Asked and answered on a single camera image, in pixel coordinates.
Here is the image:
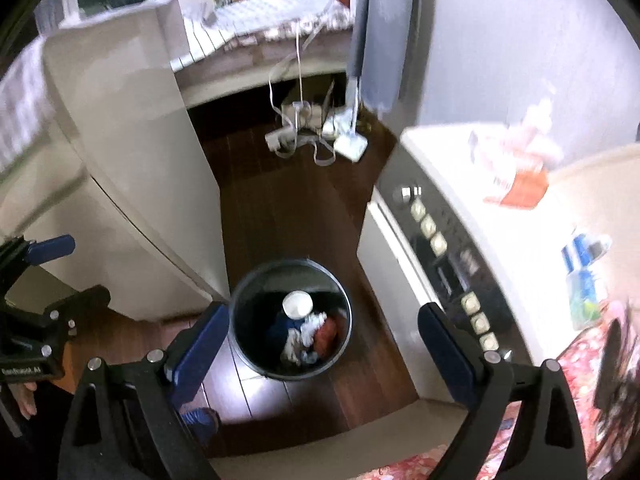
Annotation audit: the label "grey tied curtain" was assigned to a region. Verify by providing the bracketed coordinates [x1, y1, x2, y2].
[347, 0, 426, 116]

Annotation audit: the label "white pump bottle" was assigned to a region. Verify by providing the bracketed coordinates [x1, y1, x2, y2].
[520, 95, 566, 161]

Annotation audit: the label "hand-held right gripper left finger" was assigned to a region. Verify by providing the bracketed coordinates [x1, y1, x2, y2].
[57, 301, 231, 480]

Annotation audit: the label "cream bed frame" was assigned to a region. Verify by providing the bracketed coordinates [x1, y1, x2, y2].
[172, 30, 356, 108]

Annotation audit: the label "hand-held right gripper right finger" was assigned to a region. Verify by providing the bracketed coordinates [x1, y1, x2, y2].
[417, 302, 588, 480]

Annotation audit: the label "cream nightstand with buttons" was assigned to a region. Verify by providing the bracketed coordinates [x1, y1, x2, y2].
[356, 125, 601, 406]

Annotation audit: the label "white cloth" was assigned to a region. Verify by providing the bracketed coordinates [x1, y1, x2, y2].
[282, 312, 328, 366]

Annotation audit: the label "blue white paper cup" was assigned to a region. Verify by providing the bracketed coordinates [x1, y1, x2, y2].
[282, 291, 314, 318]

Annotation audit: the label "white grid-patterned sheet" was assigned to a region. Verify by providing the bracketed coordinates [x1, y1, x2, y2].
[200, 0, 336, 36]

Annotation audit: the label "small cardboard box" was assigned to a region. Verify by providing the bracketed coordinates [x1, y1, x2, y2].
[282, 101, 326, 128]

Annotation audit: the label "blue cloth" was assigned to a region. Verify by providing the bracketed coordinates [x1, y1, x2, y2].
[267, 310, 306, 356]

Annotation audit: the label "black trash bin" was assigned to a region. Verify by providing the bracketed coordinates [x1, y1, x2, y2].
[230, 259, 352, 380]

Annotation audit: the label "floral bed sheet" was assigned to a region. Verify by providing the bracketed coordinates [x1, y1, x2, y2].
[235, 2, 356, 46]

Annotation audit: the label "pink floral blanket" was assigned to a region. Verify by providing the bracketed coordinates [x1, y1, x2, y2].
[370, 300, 640, 480]

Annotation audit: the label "red plastic bag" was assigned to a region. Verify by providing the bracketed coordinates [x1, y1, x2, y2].
[312, 317, 346, 356]

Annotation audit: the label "orange tissue pack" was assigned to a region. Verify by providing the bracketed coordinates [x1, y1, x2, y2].
[470, 125, 551, 208]

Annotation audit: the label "blue white small bottles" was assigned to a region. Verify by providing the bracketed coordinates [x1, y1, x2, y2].
[560, 232, 613, 331]

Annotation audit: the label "white charger cable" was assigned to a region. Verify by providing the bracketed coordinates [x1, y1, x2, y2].
[267, 0, 341, 168]

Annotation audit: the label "person's left hand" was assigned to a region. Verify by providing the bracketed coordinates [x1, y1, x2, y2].
[12, 381, 39, 419]

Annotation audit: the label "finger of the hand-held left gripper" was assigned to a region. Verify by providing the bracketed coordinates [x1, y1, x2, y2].
[0, 234, 77, 293]
[0, 285, 112, 356]

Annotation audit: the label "cream curved headboard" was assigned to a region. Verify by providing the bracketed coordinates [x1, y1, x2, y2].
[545, 142, 640, 306]

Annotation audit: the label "dark hair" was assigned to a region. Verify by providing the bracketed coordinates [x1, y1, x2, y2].
[595, 310, 640, 463]

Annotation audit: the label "blue slipper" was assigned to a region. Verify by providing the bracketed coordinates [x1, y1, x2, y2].
[180, 406, 221, 445]

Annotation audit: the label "black phone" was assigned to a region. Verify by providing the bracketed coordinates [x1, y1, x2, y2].
[594, 319, 623, 411]

